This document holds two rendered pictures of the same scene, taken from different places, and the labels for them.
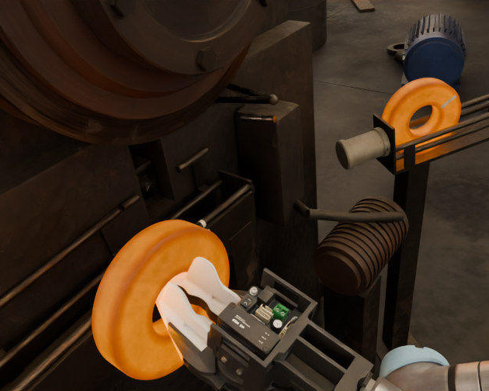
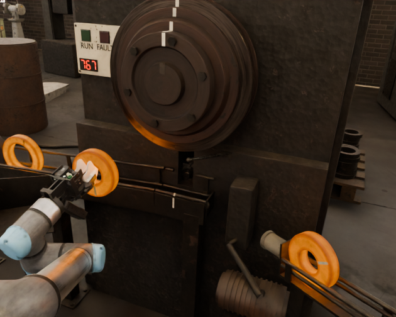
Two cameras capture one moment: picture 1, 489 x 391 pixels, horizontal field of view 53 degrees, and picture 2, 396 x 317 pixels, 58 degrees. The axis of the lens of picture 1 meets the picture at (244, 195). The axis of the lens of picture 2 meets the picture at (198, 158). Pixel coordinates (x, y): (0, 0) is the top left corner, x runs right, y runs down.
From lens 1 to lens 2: 1.01 m
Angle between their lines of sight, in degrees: 59
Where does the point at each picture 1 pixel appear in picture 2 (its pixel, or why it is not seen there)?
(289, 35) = (300, 165)
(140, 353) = not seen: hidden behind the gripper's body
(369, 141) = (275, 242)
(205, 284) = (89, 170)
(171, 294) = (80, 162)
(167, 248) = (92, 155)
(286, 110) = (242, 187)
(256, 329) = (61, 172)
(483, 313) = not seen: outside the picture
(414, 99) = (303, 241)
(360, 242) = (235, 283)
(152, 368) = not seen: hidden behind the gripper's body
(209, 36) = (161, 117)
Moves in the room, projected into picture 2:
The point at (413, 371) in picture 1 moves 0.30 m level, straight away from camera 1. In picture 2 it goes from (88, 245) to (200, 256)
